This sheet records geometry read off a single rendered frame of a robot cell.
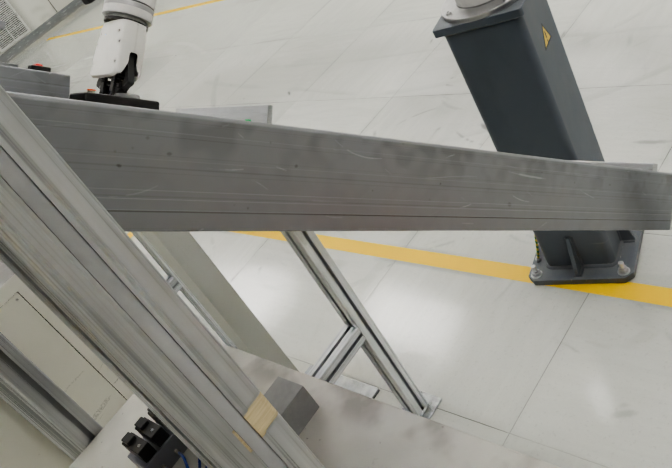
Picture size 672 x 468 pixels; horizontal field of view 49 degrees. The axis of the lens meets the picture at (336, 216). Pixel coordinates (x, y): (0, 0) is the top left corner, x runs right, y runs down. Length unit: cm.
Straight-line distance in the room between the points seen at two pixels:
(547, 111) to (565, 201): 89
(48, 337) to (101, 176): 162
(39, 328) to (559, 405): 123
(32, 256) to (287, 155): 17
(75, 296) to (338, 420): 64
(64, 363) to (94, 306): 168
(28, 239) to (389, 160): 26
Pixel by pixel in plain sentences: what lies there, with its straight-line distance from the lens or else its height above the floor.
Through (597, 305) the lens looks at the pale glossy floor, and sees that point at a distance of 177.
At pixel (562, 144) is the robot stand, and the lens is 160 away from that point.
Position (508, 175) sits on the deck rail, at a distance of 60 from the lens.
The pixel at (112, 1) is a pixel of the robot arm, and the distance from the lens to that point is 134.
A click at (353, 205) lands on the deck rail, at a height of 103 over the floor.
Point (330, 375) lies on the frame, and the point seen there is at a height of 30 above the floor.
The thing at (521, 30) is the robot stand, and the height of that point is 65.
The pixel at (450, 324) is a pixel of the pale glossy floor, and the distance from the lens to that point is 188.
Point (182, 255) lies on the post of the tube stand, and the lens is 152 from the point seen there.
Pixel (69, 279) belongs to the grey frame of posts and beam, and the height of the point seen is 114.
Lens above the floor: 127
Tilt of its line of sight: 31 degrees down
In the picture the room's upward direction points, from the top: 32 degrees counter-clockwise
